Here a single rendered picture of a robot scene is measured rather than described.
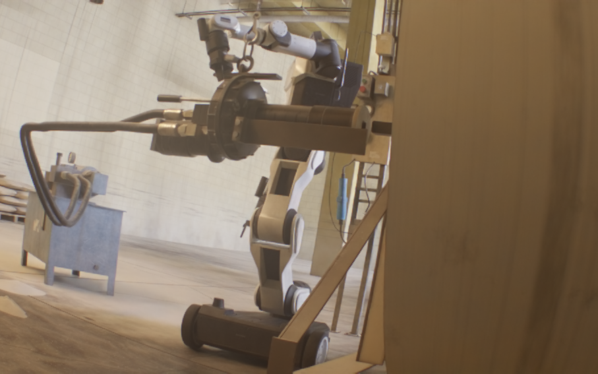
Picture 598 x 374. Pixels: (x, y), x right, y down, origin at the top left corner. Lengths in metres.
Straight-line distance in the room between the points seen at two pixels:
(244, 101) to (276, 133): 0.17
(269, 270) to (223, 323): 0.33
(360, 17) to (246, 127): 9.82
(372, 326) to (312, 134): 0.62
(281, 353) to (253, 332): 1.33
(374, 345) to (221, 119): 0.88
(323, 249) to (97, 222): 7.79
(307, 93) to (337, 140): 0.76
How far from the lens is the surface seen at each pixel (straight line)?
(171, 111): 2.39
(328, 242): 11.09
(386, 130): 2.02
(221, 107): 2.12
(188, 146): 2.28
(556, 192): 1.12
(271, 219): 2.55
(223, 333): 2.56
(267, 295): 2.72
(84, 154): 12.49
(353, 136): 1.97
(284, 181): 2.68
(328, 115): 2.06
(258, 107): 2.18
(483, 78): 1.14
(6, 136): 10.90
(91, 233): 3.67
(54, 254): 3.59
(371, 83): 4.06
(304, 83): 2.73
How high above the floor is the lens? 0.54
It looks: 4 degrees up
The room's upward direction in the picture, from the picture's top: 9 degrees clockwise
